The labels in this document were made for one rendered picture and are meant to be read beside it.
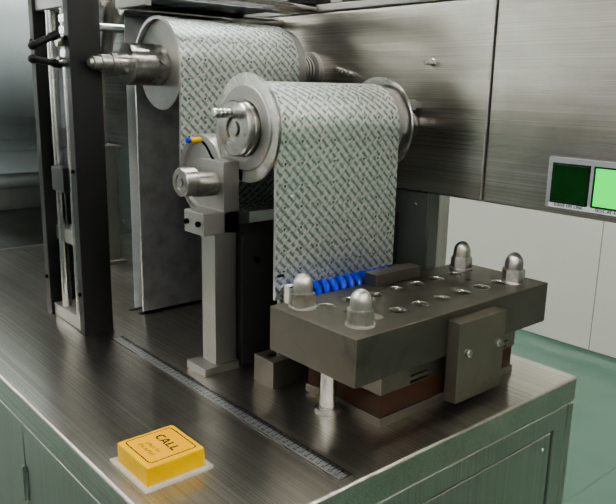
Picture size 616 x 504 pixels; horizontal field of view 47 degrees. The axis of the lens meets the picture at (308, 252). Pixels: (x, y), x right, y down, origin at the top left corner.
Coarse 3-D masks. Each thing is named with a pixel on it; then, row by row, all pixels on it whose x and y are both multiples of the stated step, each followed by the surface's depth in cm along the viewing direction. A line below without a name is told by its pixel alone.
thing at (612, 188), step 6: (600, 174) 92; (606, 174) 91; (612, 174) 91; (600, 180) 92; (606, 180) 91; (612, 180) 91; (594, 186) 93; (600, 186) 92; (606, 186) 91; (612, 186) 91; (594, 192) 93; (600, 192) 92; (606, 192) 92; (612, 192) 91; (594, 198) 93; (600, 198) 92; (606, 198) 92; (612, 198) 91; (594, 204) 93; (600, 204) 92; (606, 204) 92; (612, 204) 91
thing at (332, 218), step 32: (352, 160) 101; (384, 160) 105; (288, 192) 94; (320, 192) 98; (352, 192) 102; (384, 192) 106; (288, 224) 95; (320, 224) 99; (352, 224) 103; (384, 224) 108; (288, 256) 96; (320, 256) 100; (352, 256) 104; (384, 256) 109
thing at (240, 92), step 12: (228, 96) 97; (240, 96) 95; (252, 96) 93; (264, 108) 91; (264, 120) 91; (264, 132) 92; (264, 144) 92; (228, 156) 99; (240, 156) 96; (252, 156) 94; (264, 156) 92; (240, 168) 97; (252, 168) 95
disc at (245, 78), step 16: (240, 80) 94; (256, 80) 92; (224, 96) 98; (272, 96) 90; (272, 112) 90; (272, 128) 91; (272, 144) 91; (272, 160) 92; (240, 176) 98; (256, 176) 95
